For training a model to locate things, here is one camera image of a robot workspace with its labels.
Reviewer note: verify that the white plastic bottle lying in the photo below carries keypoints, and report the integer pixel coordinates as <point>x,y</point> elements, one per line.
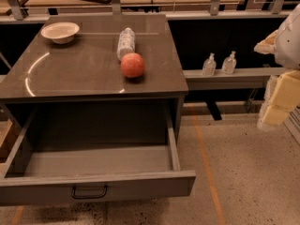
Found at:
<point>126,43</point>

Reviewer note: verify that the grey open top drawer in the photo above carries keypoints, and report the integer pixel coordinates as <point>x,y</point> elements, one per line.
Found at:
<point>132,151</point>

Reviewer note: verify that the black drawer handle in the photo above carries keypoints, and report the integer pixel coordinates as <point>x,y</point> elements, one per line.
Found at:
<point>86,193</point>

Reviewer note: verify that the wooden background desk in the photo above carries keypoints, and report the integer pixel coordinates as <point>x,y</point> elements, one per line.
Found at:
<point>125,3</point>

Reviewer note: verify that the red apple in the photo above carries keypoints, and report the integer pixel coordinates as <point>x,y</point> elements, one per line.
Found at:
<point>132,65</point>

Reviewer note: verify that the clear sanitizer bottle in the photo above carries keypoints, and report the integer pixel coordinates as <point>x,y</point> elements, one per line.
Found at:
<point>229,64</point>
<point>209,65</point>

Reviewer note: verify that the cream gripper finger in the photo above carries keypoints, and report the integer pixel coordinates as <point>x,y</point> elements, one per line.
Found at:
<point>270,117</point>
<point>267,46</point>

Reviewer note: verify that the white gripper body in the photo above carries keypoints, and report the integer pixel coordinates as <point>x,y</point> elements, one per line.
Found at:
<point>289,44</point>

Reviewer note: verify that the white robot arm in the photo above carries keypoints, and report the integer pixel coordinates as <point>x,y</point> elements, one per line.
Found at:
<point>287,47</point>

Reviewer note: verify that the clear sanitizer bottle left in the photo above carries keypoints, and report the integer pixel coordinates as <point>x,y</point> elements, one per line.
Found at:
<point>209,65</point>

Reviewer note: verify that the white bowl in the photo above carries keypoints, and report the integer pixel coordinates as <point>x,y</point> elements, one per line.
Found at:
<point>60,32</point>

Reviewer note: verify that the clear sanitizer bottle right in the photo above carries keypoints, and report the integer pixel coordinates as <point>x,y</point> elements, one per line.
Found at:
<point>229,64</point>

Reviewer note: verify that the grey cabinet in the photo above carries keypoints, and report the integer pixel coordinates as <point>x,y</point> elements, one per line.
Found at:
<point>79,95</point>

